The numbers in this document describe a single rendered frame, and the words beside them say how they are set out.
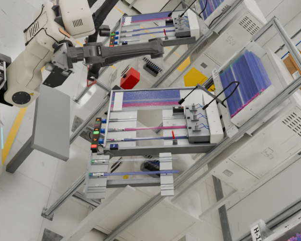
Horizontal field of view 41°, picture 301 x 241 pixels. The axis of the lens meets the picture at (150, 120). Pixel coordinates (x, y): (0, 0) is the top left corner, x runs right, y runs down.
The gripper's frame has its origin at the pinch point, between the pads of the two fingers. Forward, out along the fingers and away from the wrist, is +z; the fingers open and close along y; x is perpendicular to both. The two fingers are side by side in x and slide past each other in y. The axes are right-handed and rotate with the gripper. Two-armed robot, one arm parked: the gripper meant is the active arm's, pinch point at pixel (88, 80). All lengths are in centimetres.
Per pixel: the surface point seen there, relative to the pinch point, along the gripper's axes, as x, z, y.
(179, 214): -91, 47, -53
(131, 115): -37.9, 14.0, -3.7
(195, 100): -79, -7, 10
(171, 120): -60, -1, -13
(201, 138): -71, -17, -37
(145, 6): -136, 145, 406
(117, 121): -28.3, 17.9, -9.7
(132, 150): -35, 9, -41
